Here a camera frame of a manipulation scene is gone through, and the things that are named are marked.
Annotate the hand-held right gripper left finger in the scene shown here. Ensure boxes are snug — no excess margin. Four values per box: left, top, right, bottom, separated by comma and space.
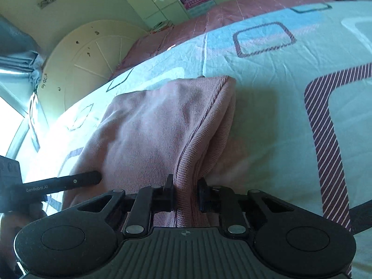
77, 174, 175, 236

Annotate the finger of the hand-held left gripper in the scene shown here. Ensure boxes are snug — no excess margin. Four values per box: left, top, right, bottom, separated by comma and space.
22, 171, 102, 194

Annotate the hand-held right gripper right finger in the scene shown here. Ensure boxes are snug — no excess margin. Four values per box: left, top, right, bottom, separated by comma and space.
198, 178, 295, 235

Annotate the pink ribbed sweater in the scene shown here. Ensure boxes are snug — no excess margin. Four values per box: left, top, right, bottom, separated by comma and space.
62, 76, 236, 229

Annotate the person's left hand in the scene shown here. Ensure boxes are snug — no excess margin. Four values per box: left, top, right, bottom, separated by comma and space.
0, 203, 49, 268

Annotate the light blue patterned bedsheet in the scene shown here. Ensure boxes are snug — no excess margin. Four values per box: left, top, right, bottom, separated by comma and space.
25, 0, 372, 279

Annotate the cream fan-shaped headboard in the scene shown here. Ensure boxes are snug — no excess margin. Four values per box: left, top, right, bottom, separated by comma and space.
36, 20, 149, 114

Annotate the grey curtain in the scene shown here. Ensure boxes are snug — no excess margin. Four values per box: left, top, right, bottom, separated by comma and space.
0, 14, 49, 152

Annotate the pale bedside clutter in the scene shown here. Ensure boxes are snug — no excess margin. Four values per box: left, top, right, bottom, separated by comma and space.
150, 20, 170, 32

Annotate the pink bed cover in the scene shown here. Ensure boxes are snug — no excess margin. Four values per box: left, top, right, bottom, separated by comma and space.
109, 0, 335, 82

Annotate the window frame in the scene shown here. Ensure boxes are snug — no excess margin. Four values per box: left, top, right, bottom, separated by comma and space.
0, 80, 31, 159

